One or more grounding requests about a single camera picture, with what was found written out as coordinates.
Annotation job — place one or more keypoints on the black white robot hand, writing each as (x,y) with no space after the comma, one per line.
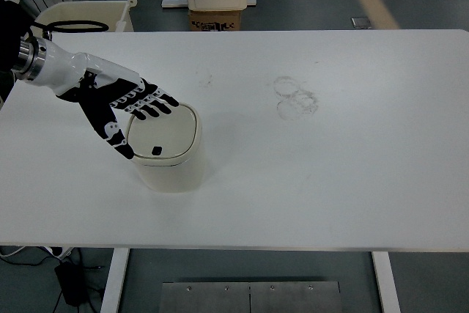
(112,82)

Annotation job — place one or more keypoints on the cream lidded trash can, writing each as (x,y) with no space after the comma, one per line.
(169,150)

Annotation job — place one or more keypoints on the cream plastic storage bin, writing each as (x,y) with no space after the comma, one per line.
(115,14)

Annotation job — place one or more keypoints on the brown cardboard box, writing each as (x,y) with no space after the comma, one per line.
(214,21)

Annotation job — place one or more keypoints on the white table foot bar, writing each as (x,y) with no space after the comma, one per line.
(170,4)

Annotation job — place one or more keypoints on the white left table leg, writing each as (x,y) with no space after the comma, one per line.
(115,280)

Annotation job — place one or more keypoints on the white table leg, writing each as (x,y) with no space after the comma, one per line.
(385,282)
(115,280)

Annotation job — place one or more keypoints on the black power adapter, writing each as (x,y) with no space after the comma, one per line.
(72,283)

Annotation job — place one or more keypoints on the grey floor outlet cover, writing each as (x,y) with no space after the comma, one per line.
(361,23)

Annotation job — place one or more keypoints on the white right table leg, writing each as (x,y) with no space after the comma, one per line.
(385,282)

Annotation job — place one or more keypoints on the robot forearm with silver ring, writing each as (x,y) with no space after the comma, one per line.
(39,61)

